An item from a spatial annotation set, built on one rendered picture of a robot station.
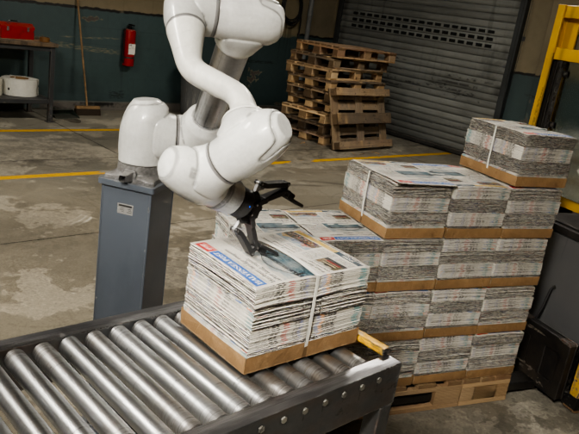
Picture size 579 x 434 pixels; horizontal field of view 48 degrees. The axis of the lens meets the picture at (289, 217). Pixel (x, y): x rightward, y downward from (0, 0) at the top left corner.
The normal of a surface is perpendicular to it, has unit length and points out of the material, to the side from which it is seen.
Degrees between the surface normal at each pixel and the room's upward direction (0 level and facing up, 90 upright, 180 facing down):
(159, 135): 84
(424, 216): 90
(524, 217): 90
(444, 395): 90
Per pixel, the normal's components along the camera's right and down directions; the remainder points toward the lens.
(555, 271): -0.91, -0.01
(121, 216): -0.25, 0.25
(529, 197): 0.39, 0.33
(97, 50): 0.67, 0.31
